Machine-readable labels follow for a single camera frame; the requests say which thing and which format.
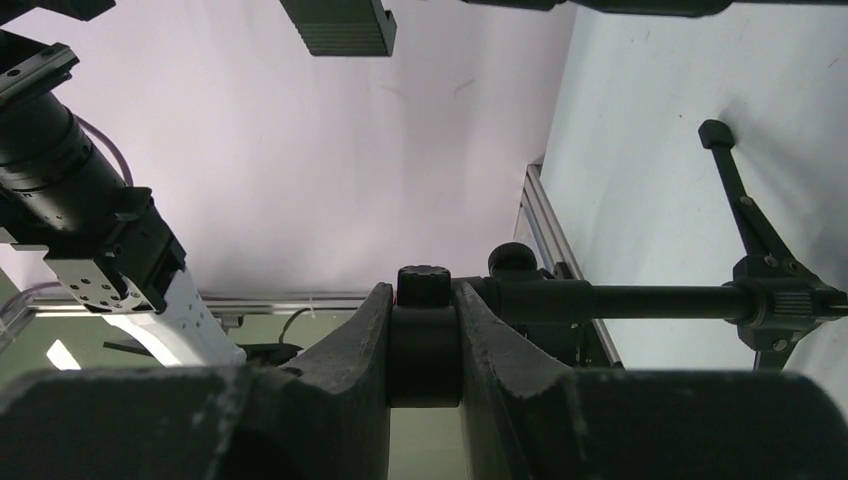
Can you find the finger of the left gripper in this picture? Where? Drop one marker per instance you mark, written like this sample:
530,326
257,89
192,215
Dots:
81,10

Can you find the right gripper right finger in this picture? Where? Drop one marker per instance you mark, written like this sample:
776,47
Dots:
527,416

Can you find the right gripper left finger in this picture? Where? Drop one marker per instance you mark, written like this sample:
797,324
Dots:
322,415

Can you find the black round-base mic stand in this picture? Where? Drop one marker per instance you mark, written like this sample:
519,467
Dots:
363,28

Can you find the black small tripod stand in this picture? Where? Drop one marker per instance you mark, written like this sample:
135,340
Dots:
772,300

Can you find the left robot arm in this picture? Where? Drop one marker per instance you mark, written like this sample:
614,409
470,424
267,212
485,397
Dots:
102,237

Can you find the aluminium frame rail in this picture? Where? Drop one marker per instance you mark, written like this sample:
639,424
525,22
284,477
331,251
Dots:
537,227

